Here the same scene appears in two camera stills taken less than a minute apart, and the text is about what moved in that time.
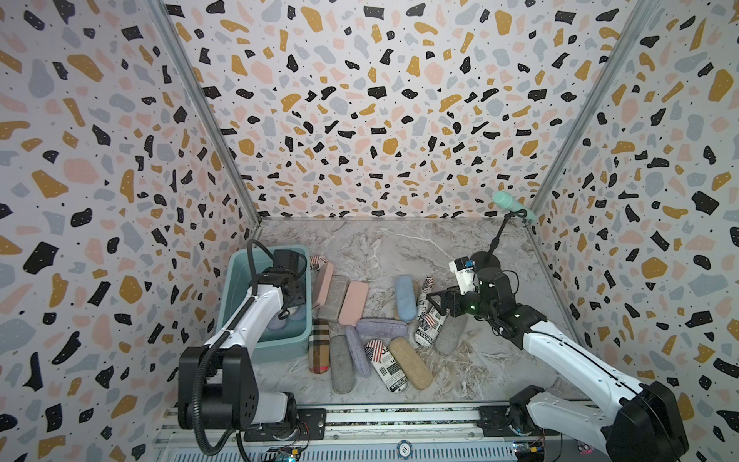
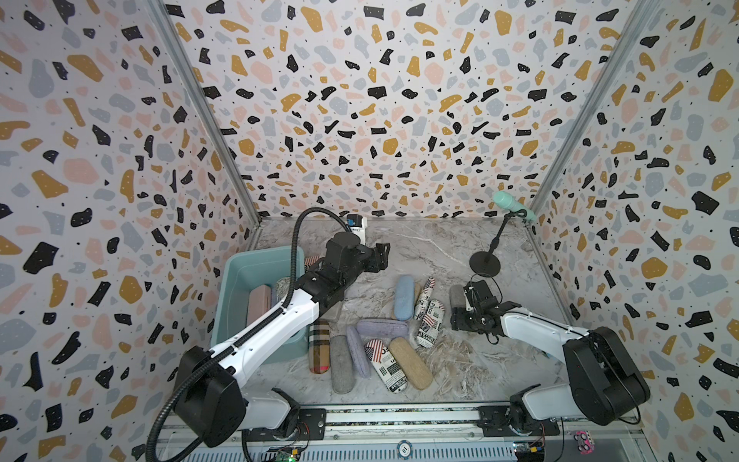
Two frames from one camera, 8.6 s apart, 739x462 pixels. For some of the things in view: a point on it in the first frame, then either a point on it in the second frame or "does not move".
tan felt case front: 421,377 does not move
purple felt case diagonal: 358,351 does not move
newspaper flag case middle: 429,326 does not move
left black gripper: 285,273 to 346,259
